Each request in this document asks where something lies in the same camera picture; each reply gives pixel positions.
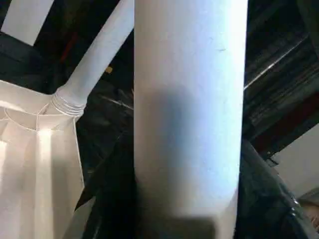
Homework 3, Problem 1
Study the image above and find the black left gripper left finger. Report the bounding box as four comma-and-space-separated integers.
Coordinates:
62, 133, 150, 239

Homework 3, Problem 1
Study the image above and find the white plastic table leg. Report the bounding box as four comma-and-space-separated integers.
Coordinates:
134, 0, 249, 239
51, 0, 136, 117

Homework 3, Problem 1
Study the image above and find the white plastic table top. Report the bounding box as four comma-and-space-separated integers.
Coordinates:
0, 79, 87, 239

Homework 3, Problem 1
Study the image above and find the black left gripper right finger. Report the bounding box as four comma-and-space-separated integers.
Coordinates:
233, 138, 318, 239

